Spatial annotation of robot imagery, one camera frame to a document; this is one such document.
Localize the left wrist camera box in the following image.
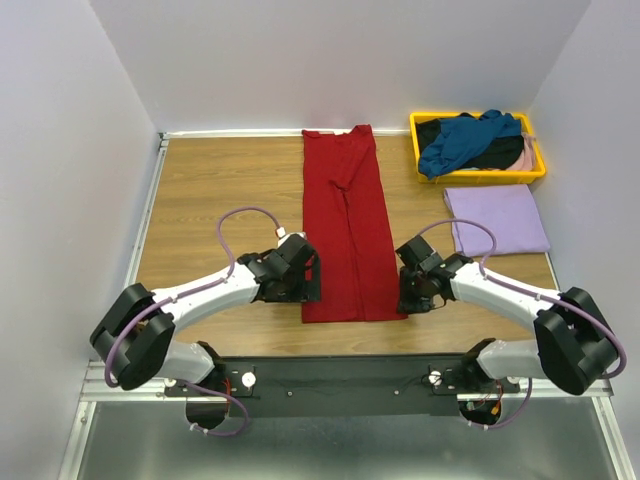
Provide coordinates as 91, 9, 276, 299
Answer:
275, 227, 307, 246

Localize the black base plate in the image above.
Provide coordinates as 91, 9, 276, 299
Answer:
164, 355, 521, 420

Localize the blue t shirt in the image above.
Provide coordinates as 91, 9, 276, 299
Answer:
417, 108, 523, 180

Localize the pink t shirt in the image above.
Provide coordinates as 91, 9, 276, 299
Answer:
509, 133, 536, 172

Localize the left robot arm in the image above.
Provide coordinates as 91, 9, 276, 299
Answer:
90, 233, 321, 395

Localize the yellow plastic bin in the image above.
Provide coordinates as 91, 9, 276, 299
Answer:
409, 109, 546, 184

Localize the black t shirt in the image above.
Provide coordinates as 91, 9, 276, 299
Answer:
415, 112, 526, 171

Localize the folded purple t shirt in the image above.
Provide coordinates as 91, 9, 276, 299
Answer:
444, 184, 550, 257

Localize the red t shirt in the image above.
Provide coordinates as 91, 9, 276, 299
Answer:
302, 125, 407, 324

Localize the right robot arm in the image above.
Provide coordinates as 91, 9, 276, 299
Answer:
396, 236, 623, 395

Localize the aluminium front rail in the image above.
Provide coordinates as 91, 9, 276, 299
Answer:
79, 354, 614, 402

